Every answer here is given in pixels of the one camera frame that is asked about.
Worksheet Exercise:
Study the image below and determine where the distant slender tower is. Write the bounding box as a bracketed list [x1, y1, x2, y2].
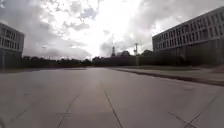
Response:
[110, 34, 117, 58]

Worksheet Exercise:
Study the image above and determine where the pale floodlight pole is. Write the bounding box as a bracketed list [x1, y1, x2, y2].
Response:
[133, 42, 140, 67]

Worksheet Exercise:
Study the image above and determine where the grey concrete slab plaza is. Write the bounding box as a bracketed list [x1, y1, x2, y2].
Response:
[0, 66, 224, 128]

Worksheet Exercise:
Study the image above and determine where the row of dark trees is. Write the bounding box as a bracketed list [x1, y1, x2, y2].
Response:
[13, 49, 188, 69]

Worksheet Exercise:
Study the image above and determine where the raised concrete kerb step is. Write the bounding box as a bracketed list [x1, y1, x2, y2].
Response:
[111, 67, 224, 88]

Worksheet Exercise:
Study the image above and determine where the raised paved terrace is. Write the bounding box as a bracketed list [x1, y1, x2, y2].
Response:
[114, 66, 224, 84]

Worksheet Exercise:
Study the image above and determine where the large grey windowed building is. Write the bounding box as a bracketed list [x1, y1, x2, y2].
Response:
[151, 6, 224, 66]

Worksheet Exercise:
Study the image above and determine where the pale glass-fronted building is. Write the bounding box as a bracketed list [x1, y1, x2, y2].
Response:
[0, 22, 26, 70]

